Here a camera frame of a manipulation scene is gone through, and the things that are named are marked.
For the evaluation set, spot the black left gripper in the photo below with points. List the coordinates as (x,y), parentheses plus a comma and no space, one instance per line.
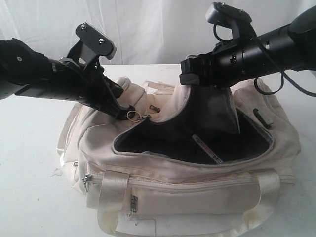
(89,86)

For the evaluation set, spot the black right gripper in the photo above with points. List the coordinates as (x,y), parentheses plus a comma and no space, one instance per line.
(225,66)

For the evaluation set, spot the cream fabric duffel bag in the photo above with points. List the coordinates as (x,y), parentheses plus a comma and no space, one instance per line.
(146,176)

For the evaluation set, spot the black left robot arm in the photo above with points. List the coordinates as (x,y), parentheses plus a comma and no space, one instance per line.
(24,72)

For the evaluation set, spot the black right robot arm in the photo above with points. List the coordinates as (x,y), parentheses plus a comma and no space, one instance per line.
(290,47)

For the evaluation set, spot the white backdrop curtain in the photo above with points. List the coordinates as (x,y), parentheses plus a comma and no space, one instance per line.
(143,31)

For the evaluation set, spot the clear tape scrap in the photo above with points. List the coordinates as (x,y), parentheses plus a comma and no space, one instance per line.
(57,173)

